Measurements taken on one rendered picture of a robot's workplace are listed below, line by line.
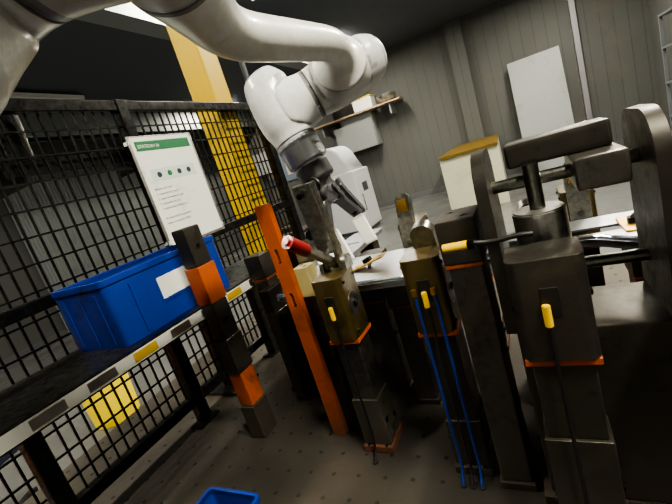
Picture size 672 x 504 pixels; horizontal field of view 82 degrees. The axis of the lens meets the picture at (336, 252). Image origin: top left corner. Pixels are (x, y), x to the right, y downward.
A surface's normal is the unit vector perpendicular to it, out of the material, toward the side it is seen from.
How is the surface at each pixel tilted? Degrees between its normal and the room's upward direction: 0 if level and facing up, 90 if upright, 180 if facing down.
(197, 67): 90
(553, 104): 78
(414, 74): 90
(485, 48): 90
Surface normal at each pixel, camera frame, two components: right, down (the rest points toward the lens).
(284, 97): 0.04, 0.04
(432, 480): -0.30, -0.93
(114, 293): 0.87, -0.18
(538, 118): -0.42, 0.11
